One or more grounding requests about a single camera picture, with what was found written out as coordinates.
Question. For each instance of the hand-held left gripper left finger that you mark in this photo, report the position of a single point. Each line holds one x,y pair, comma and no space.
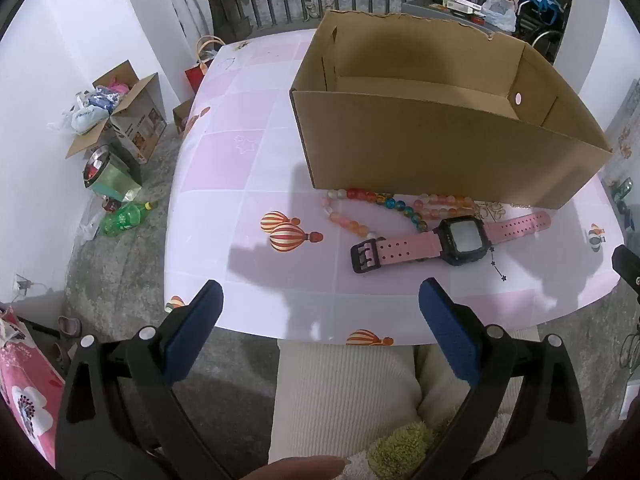
195,330

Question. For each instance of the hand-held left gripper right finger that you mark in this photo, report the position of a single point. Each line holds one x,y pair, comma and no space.
450,335

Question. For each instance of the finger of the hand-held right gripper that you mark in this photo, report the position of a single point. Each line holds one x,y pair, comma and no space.
627,267

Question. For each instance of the pink digital watch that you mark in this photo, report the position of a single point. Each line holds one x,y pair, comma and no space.
400,252

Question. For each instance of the person's left hand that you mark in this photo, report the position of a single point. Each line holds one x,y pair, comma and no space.
300,469

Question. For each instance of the green drink can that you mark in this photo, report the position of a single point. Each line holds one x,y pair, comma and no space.
623,190

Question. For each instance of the green fluffy garment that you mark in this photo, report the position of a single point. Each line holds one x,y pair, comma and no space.
400,447

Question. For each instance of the pink slipper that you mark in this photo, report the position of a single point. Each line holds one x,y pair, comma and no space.
68,326
59,355

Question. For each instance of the green plastic bottle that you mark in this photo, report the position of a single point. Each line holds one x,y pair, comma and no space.
125,219

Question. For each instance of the red drink can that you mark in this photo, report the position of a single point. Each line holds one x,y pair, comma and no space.
111,204

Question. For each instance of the pink floral blanket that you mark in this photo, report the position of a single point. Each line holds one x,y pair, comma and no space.
25,375

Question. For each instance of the round silver red container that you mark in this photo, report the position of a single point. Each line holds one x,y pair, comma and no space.
95,162

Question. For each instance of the printed cardboard box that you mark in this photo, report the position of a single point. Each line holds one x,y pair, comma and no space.
140,125

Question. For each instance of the small brown cardboard box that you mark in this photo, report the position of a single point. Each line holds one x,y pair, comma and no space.
181,117

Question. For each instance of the white plastic bag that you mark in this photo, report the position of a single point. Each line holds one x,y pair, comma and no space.
82,115
500,10

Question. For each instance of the colourful clothes bundle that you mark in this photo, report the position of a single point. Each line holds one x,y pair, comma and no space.
112,91

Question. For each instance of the red gift bag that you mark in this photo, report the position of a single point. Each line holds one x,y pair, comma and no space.
196,76

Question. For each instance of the wheelchair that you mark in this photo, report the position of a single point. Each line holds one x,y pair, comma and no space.
542,15

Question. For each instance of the flat white box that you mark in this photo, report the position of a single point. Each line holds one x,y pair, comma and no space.
465,5

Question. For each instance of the grey cabinet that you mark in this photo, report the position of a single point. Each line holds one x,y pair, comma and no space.
425,8

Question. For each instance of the wall socket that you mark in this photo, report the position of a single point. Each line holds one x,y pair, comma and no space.
21,285

